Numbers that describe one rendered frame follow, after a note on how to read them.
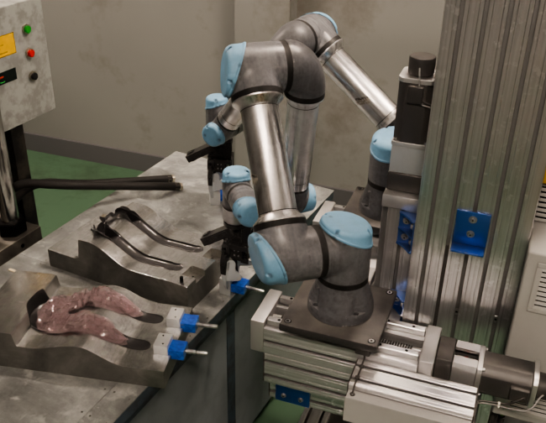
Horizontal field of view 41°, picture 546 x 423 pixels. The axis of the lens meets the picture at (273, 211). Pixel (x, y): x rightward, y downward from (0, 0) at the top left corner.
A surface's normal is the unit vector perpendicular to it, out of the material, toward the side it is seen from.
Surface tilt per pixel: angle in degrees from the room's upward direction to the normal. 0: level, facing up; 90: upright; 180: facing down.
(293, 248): 51
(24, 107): 90
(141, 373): 90
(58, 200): 0
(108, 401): 0
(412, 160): 90
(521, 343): 90
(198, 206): 0
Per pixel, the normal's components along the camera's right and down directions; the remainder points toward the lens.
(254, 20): -0.34, 0.46
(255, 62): 0.24, -0.18
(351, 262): 0.29, 0.48
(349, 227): 0.14, -0.88
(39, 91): 0.89, 0.24
